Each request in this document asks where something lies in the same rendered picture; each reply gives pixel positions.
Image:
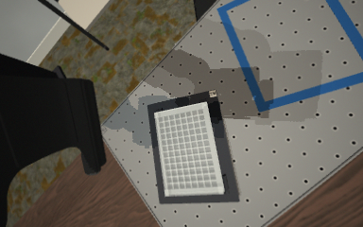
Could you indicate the blue tape outline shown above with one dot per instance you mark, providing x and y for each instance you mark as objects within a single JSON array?
[{"x": 348, "y": 27}]

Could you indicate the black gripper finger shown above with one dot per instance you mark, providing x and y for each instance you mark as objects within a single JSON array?
[{"x": 41, "y": 116}]

